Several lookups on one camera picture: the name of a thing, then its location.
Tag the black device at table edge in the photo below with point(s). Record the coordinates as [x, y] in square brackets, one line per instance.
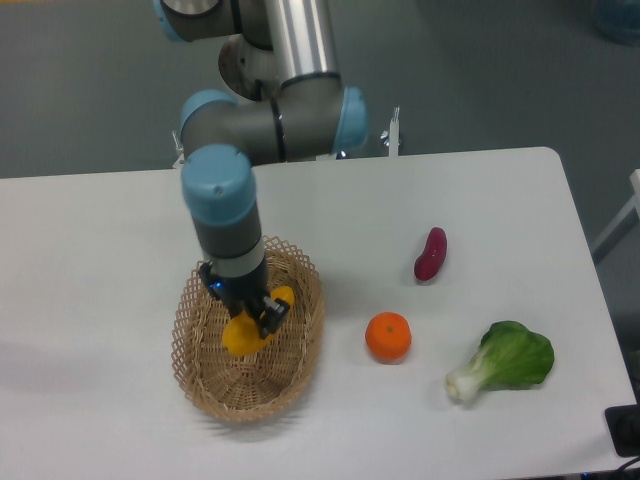
[623, 425]

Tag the white frame at right edge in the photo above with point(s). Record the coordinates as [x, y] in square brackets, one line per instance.
[619, 226]

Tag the woven wicker basket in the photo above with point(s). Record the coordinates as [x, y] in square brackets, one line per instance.
[250, 388]

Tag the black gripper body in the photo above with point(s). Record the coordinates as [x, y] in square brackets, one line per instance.
[249, 290]

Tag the yellow mango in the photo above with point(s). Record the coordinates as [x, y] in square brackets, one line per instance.
[241, 336]

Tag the green bok choy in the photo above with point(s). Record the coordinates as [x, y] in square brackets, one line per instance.
[509, 356]

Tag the orange tangerine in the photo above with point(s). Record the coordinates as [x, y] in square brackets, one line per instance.
[388, 337]

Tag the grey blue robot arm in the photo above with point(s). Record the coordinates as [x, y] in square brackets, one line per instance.
[218, 183]

